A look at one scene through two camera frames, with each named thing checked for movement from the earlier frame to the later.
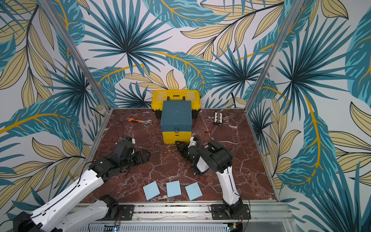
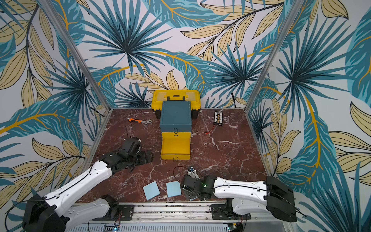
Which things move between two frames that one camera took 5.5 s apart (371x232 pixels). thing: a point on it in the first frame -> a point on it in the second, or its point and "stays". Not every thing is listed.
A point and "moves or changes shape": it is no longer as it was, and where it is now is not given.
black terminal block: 218,118 stays
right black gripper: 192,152 -> 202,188
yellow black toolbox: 158,97 stays
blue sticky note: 173,189 stays
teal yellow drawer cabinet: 176,123 moves or changes shape
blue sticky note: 151,190 stays
